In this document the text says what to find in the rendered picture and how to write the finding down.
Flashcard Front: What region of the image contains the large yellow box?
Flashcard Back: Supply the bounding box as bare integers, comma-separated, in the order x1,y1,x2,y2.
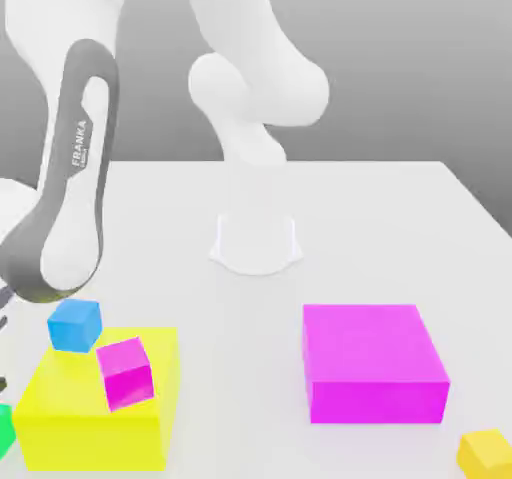
11,326,179,473

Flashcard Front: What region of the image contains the small magenta cube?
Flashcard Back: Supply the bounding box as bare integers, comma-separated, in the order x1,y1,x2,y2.
94,336,156,413

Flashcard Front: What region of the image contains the small green cube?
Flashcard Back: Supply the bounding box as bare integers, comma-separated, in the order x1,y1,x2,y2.
0,403,17,461

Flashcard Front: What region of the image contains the small yellow cube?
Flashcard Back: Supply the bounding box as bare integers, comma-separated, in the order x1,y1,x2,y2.
456,428,512,479

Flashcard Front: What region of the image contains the large magenta box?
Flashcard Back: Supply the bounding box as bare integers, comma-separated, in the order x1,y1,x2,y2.
301,303,452,425

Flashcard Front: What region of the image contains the small blue cube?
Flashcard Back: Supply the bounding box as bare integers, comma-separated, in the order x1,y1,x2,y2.
46,297,104,355

